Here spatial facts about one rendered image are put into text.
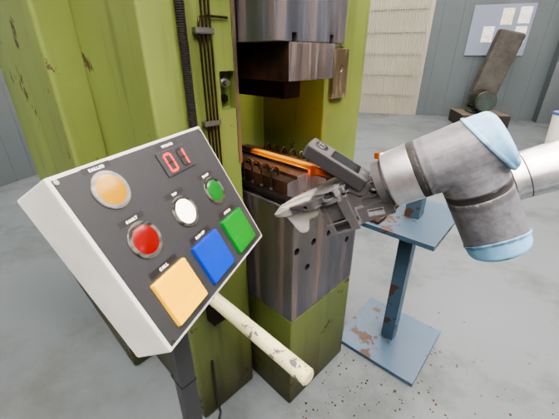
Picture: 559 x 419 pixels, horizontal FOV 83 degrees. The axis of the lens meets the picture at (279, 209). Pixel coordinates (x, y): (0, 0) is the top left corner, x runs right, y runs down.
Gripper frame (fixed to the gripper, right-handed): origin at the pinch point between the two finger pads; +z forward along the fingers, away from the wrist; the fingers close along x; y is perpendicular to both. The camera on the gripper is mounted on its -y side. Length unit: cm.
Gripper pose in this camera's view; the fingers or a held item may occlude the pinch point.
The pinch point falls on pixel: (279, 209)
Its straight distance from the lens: 60.2
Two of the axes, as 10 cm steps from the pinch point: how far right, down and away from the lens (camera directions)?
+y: 4.7, 8.5, 2.3
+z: -8.2, 3.2, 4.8
